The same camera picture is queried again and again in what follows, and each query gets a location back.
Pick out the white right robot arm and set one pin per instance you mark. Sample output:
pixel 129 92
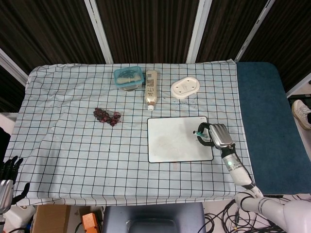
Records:
pixel 255 199

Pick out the cream oval soap dish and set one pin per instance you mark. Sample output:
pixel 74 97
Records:
pixel 185 87

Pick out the white plastic container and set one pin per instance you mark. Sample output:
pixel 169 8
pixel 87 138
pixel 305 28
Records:
pixel 19 217

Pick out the white frame post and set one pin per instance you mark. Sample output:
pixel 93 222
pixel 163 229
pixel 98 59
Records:
pixel 12 66
pixel 255 29
pixel 198 31
pixel 300 83
pixel 99 31

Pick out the clear container with blue lid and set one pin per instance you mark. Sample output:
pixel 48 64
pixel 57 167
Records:
pixel 128 76

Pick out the dark red grape bunch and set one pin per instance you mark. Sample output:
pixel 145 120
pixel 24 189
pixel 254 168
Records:
pixel 105 116

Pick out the orange plastic device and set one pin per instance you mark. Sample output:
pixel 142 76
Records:
pixel 91 223

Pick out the white drawing board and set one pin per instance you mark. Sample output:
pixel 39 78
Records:
pixel 170 140

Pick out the beige squeeze bottle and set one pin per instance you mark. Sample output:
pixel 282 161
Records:
pixel 151 89

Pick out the blue table pad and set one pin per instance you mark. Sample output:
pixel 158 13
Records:
pixel 264 109

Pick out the green white marker pen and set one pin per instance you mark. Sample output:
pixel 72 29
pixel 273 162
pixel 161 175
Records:
pixel 199 134

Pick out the white sneaker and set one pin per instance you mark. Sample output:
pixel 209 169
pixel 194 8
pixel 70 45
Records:
pixel 302 114

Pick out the white black checked tablecloth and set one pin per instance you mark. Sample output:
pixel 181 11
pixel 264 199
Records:
pixel 85 150

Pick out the brown cardboard box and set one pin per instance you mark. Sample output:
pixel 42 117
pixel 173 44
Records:
pixel 51 218

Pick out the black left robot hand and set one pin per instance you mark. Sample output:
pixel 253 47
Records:
pixel 6 172

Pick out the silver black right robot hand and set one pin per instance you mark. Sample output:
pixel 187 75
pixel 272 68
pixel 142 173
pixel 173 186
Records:
pixel 219 136

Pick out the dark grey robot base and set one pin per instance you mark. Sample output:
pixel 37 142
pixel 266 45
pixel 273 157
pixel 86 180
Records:
pixel 153 218

